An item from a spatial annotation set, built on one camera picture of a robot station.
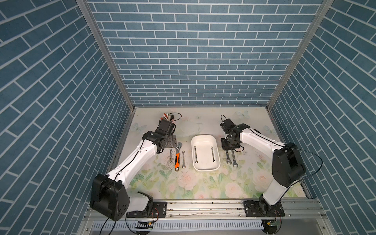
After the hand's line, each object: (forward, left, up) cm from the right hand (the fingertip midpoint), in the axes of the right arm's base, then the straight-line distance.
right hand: (225, 148), depth 90 cm
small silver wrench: (-4, +27, -6) cm, 28 cm away
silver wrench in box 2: (-6, +7, -6) cm, 11 cm away
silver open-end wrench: (-7, -1, -1) cm, 8 cm away
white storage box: (-3, +12, -6) cm, 14 cm away
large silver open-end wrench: (-6, -6, -7) cm, 11 cm away
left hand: (-3, +34, +9) cm, 35 cm away
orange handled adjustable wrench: (-10, +29, -5) cm, 32 cm away
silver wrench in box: (-8, +18, -6) cm, 20 cm away
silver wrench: (-8, +34, -6) cm, 36 cm away
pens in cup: (+19, +40, +5) cm, 44 cm away
